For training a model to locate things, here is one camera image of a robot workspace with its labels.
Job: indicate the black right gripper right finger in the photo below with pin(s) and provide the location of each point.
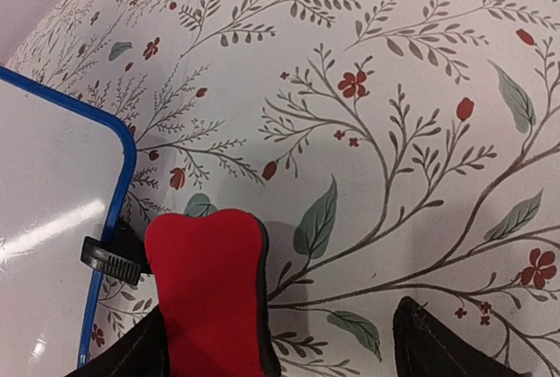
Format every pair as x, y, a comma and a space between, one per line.
425, 347

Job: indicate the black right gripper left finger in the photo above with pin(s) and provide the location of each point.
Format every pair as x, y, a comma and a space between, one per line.
141, 352

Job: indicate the red whiteboard eraser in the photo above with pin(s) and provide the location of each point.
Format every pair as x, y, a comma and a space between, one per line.
210, 274

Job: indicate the blue framed whiteboard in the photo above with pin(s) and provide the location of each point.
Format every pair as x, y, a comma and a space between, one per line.
66, 167

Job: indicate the floral patterned table mat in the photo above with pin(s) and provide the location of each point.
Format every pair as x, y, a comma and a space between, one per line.
391, 148

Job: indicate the wire whiteboard stand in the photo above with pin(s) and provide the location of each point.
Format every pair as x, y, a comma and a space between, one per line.
124, 258

